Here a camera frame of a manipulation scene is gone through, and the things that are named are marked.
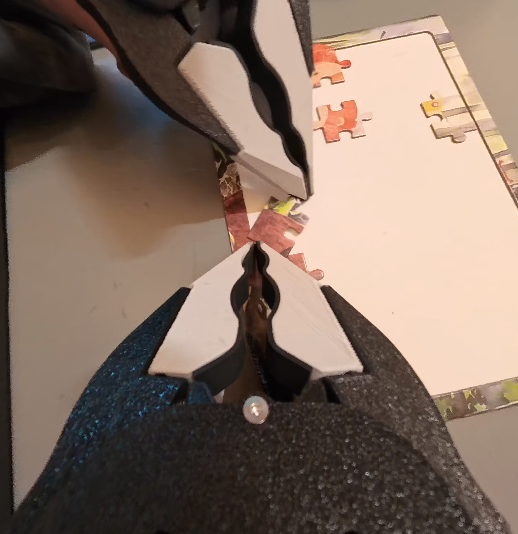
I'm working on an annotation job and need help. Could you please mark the orange and tan puzzle piece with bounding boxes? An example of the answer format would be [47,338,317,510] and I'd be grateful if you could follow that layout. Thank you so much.
[312,44,351,88]

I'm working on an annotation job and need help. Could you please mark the grey desk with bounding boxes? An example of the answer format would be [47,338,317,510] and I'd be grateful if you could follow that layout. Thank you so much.
[4,0,518,534]

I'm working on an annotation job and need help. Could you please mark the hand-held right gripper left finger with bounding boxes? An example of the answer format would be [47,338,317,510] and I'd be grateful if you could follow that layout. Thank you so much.
[149,243,256,403]

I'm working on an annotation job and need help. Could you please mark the cardboard puzzle frame tray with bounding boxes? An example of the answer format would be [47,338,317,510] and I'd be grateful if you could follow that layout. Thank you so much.
[213,16,518,422]

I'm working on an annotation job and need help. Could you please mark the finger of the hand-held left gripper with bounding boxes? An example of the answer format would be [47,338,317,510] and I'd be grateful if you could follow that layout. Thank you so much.
[177,41,308,197]
[237,0,315,194]

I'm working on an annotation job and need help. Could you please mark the green and yellow puzzle piece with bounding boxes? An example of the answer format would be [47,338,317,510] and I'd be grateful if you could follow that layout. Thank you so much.
[263,198,310,224]

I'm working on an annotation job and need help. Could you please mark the yellow and grey puzzle piece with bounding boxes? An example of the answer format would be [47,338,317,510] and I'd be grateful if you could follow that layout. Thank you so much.
[421,92,491,144]

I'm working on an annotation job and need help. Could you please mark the brown puzzle piece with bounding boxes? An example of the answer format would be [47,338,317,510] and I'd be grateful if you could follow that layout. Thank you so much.
[247,210,310,255]
[286,252,325,281]

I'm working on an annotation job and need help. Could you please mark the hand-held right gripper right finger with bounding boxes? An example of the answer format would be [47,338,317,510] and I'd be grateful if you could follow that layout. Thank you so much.
[256,244,364,403]

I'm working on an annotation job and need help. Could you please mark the red and white puzzle piece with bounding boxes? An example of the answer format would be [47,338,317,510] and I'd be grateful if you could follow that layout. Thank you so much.
[313,99,373,143]

